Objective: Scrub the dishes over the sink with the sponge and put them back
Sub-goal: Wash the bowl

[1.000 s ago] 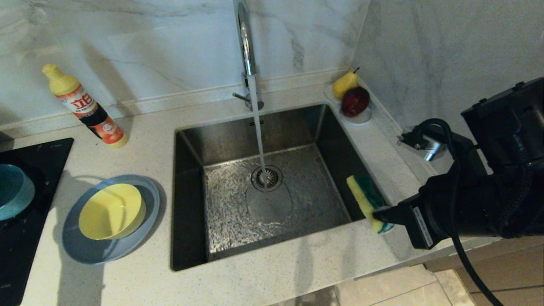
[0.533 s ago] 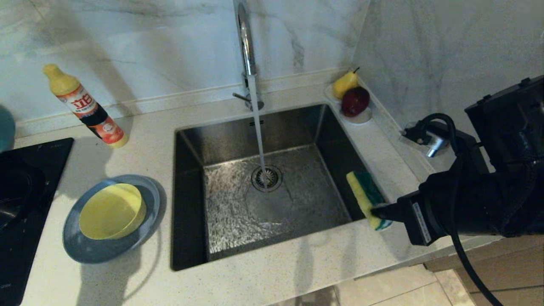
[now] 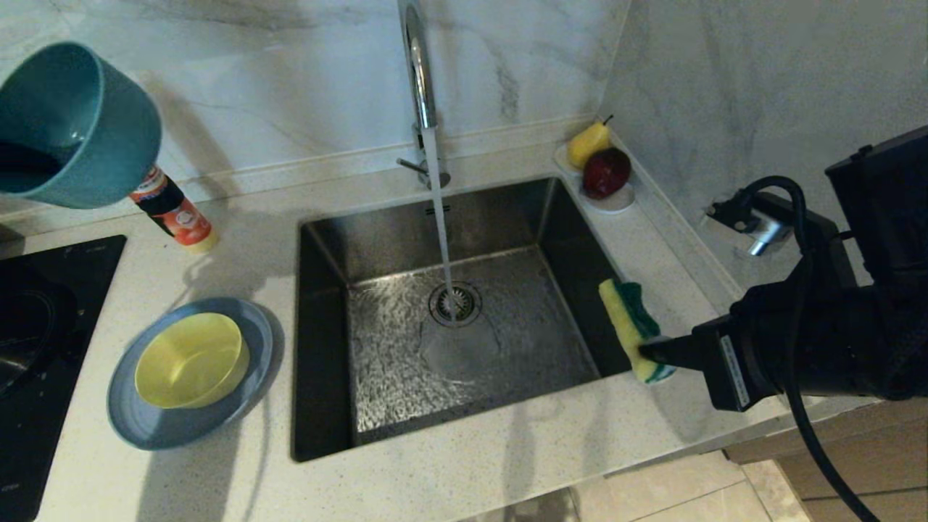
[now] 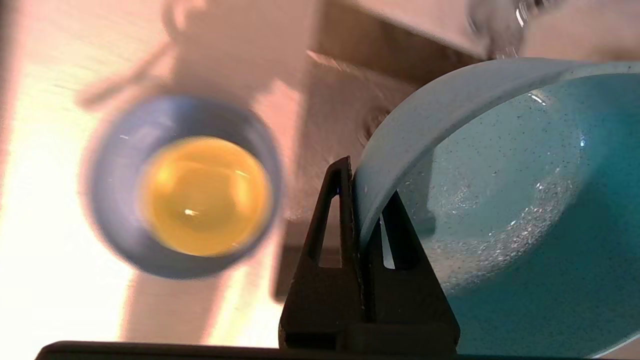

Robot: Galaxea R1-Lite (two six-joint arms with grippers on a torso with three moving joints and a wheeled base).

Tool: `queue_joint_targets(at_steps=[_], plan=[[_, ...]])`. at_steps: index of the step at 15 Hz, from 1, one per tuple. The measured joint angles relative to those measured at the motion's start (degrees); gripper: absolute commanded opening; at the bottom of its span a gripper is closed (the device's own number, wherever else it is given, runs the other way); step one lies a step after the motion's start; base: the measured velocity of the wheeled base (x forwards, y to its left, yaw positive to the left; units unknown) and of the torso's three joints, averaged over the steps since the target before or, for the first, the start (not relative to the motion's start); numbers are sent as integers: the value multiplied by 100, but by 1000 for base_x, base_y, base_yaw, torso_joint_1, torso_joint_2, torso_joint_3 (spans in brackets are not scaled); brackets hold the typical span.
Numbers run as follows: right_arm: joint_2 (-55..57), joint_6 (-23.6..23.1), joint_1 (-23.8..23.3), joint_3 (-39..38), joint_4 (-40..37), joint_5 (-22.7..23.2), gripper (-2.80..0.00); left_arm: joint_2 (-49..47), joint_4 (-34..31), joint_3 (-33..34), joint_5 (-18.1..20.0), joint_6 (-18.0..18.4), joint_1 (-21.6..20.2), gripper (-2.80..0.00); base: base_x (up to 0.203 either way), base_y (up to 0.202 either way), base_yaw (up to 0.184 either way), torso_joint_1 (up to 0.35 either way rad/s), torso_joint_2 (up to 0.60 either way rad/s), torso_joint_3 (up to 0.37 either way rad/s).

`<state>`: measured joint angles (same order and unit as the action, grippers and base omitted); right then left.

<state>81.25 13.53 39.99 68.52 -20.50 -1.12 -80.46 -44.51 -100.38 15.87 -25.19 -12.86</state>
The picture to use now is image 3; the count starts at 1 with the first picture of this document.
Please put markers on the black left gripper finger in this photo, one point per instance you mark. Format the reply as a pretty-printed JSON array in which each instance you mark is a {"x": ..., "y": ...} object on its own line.
[{"x": 25, "y": 158}]

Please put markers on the orange dish soap bottle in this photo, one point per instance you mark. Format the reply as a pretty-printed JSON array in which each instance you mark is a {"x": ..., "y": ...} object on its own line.
[{"x": 181, "y": 217}]

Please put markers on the teal bowl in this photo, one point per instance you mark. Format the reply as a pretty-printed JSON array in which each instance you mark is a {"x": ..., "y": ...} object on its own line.
[{"x": 109, "y": 130}]

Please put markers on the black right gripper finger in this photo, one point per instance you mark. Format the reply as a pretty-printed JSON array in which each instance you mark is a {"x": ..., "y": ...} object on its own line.
[{"x": 674, "y": 351}]

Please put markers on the metal sink drain strainer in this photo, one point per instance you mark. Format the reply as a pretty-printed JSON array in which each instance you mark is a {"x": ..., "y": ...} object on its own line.
[{"x": 470, "y": 310}]

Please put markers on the red apple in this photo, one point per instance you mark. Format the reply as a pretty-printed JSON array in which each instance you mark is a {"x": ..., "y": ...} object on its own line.
[{"x": 604, "y": 174}]

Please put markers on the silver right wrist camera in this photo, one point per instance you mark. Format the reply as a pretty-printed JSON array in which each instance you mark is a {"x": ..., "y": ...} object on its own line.
[{"x": 765, "y": 233}]

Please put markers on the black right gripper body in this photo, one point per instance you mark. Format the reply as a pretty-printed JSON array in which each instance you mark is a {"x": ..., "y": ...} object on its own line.
[{"x": 841, "y": 341}]

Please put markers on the yellow pear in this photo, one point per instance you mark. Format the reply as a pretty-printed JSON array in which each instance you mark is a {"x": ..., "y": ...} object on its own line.
[{"x": 583, "y": 147}]

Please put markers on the green and yellow sponge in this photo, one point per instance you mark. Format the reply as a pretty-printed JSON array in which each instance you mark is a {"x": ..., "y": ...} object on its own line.
[{"x": 623, "y": 319}]

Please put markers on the black induction cooktop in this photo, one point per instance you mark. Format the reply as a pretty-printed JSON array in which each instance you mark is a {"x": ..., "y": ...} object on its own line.
[{"x": 43, "y": 326}]

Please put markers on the yellow bowl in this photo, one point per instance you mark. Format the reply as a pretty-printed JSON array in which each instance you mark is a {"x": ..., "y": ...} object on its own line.
[{"x": 190, "y": 362}]

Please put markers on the black right wrist motor cylinder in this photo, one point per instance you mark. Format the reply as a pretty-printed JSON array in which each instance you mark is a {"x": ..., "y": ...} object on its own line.
[{"x": 884, "y": 203}]

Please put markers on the grey-blue plate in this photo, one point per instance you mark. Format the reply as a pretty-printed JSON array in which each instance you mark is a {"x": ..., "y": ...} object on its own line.
[{"x": 181, "y": 432}]

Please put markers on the wooden cabinet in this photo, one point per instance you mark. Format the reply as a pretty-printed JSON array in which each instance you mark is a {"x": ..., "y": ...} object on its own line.
[{"x": 899, "y": 464}]

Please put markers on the chrome kitchen faucet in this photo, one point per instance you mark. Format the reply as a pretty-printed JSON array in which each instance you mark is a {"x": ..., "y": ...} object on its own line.
[{"x": 420, "y": 80}]

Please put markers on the small white dish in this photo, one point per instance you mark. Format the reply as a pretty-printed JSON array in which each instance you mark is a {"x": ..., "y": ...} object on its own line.
[{"x": 616, "y": 204}]

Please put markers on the stainless steel sink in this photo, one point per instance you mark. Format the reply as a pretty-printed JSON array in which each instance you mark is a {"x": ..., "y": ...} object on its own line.
[{"x": 507, "y": 217}]

